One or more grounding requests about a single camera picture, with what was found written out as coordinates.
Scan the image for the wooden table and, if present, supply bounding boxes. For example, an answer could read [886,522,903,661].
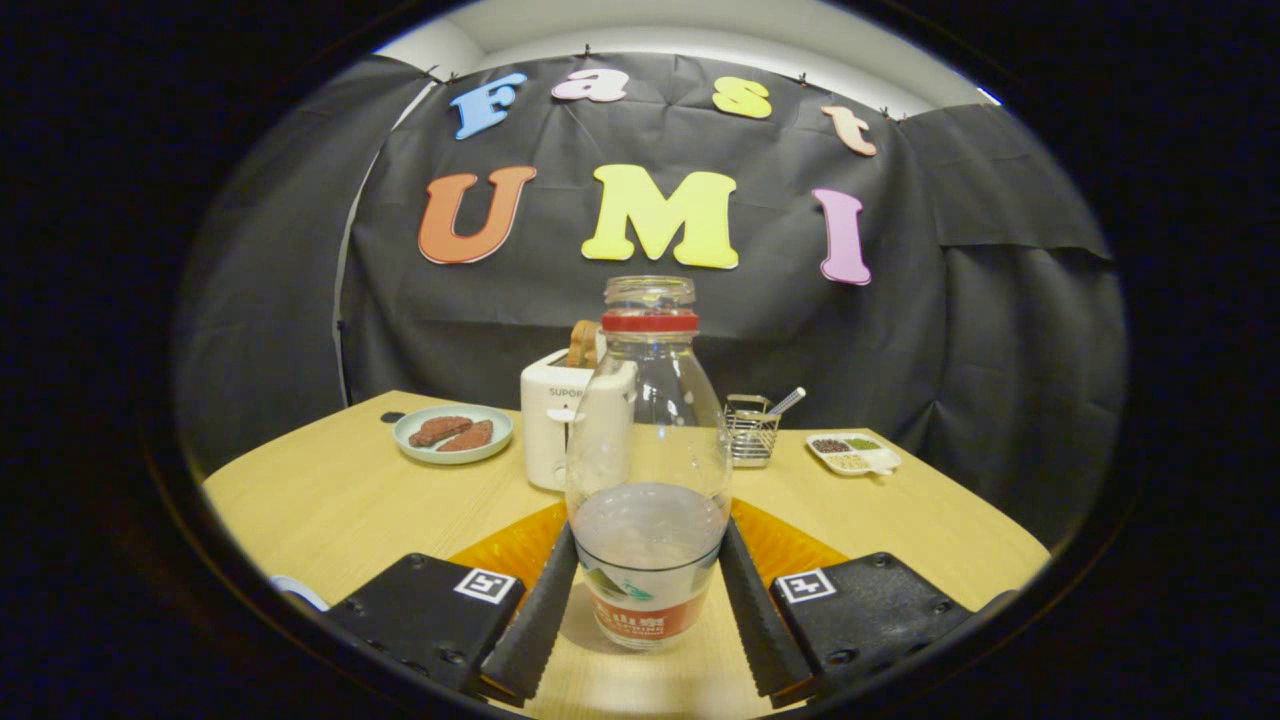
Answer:
[200,390,1053,720]

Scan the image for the white divided seasoning tray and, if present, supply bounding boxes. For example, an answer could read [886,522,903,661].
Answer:
[806,431,903,477]

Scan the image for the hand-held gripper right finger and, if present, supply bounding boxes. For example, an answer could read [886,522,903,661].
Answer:
[716,497,1019,701]

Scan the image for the reddish brown food piece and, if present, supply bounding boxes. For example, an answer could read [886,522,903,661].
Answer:
[436,420,495,453]
[408,416,473,448]

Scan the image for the white toaster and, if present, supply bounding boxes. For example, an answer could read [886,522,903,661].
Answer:
[520,347,638,493]

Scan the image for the pale green plate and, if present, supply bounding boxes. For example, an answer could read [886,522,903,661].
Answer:
[392,404,515,466]

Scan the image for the clear plastic juice bottle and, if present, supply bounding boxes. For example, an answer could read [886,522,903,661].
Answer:
[565,276,734,651]

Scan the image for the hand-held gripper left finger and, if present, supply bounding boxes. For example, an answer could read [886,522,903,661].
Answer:
[283,500,581,709]

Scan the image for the metal wire basket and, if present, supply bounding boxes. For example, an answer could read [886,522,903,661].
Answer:
[724,394,782,469]

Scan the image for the white ceramic cup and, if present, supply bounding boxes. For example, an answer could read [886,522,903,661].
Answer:
[268,575,331,613]

